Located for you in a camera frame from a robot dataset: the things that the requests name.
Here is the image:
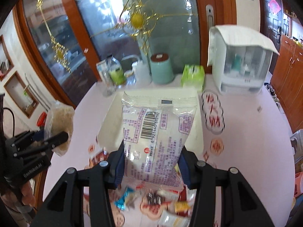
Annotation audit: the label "white squeeze wash bottle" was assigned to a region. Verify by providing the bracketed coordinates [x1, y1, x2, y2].
[132, 61, 152, 87]

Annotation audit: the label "green tissue pack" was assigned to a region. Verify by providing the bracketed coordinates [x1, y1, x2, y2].
[181, 65, 205, 92]

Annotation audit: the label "wooden glass door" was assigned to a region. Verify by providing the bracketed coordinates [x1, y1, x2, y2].
[12, 0, 236, 106]

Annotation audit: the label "yellow candy wrapper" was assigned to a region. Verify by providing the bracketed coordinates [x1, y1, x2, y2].
[173, 201, 191, 213]

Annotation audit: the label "white plastic storage bin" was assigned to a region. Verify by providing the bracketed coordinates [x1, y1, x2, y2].
[97, 87, 204, 156]

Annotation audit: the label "person's left hand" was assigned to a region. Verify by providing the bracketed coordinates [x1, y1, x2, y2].
[1, 181, 35, 210]

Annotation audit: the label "purple white snack packet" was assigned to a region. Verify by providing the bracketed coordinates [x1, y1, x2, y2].
[122, 93, 198, 191]

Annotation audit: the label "clear glass cup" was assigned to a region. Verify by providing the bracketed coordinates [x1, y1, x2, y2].
[102, 77, 116, 97]

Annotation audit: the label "white blue carton box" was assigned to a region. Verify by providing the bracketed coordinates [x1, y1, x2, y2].
[96, 60, 109, 84]

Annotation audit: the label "beige rice cracker packet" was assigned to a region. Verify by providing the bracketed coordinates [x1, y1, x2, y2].
[44, 100, 75, 156]

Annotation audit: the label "white desktop organizer cabinet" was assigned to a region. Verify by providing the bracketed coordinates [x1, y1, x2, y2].
[211, 35, 278, 94]

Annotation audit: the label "wooden cabinet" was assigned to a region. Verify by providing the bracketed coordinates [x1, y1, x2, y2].
[271, 35, 303, 132]

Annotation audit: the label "white red cookie packet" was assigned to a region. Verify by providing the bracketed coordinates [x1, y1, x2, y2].
[158, 210, 191, 227]

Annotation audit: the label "blue candy wrapper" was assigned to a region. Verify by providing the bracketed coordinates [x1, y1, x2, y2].
[114, 187, 135, 211]

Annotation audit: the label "clear bottle green label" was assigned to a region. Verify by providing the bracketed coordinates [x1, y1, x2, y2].
[107, 54, 126, 86]

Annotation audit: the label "dark chocolate candy packet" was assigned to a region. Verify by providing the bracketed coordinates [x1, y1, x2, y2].
[146, 192, 164, 205]

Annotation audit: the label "teal ceramic canister brown lid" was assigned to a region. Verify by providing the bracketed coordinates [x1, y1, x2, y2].
[150, 53, 174, 85]

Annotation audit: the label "white cloth cover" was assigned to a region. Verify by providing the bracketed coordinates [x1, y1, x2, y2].
[207, 25, 279, 67]

